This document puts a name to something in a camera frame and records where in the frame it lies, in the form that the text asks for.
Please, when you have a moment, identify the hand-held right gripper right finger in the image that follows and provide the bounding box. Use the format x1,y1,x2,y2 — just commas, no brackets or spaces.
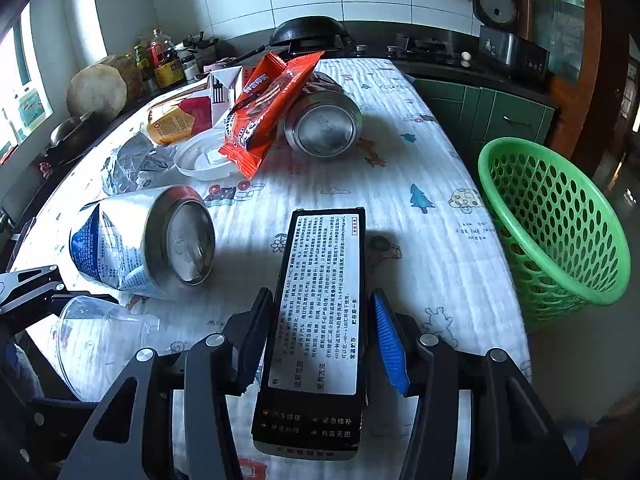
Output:
370,287,583,480

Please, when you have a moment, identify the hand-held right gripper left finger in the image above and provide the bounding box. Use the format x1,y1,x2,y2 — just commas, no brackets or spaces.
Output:
60,287,276,480

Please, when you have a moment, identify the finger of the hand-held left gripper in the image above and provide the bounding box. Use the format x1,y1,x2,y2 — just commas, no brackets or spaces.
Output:
0,332,103,480
0,265,121,331

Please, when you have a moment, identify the black box with white label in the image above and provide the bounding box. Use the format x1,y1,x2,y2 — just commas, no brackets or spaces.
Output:
250,206,371,461

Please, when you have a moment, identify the clear plastic cup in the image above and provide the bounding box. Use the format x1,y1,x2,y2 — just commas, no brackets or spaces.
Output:
55,295,161,403

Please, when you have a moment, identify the crushed blue and white can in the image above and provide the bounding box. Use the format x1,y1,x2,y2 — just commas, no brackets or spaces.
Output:
70,185,217,301

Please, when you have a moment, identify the green plastic basket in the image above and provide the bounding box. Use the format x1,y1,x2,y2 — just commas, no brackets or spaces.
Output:
477,137,632,333

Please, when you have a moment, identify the white plastic lid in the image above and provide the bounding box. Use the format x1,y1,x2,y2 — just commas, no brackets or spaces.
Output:
173,127,251,181

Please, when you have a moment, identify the red soda can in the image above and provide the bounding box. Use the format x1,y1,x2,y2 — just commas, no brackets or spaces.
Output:
284,72,365,157

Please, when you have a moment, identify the white milk carton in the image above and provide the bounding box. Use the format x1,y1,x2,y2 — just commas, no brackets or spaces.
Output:
207,65,261,131

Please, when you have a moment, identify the printed white tablecloth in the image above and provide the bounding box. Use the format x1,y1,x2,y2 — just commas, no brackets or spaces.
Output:
10,57,533,480

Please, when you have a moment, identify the metal pot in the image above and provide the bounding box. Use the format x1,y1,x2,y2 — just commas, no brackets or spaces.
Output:
49,114,97,150

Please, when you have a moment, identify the crumpled grey plastic wrapper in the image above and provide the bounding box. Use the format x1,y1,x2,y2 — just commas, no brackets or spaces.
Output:
100,132,176,198

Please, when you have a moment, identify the window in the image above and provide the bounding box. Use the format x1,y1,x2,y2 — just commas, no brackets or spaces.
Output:
0,5,56,156

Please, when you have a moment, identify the round wooden chopping block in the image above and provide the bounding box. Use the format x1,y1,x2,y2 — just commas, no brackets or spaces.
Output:
66,54,143,123

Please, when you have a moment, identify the blue plastic bag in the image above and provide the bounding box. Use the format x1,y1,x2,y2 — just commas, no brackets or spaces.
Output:
557,419,591,466

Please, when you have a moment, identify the orange snack wrapper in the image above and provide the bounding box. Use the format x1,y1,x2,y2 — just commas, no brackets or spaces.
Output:
219,51,326,180

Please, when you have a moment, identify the green kitchen cabinet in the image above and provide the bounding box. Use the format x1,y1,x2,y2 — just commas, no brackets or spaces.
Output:
410,77,558,161

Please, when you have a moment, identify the red cap oil bottle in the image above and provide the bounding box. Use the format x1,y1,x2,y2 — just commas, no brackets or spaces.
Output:
149,29,176,68

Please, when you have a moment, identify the black gas stove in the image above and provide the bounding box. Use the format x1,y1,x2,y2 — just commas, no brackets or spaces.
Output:
387,32,483,68

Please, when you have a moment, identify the grey rice cooker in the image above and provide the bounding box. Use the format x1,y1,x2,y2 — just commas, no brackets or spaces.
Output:
472,0,551,81

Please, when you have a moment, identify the black wok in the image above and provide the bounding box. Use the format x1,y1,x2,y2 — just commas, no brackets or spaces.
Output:
269,16,353,58

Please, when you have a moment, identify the wooden door frame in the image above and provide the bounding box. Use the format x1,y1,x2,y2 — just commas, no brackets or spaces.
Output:
502,0,608,161

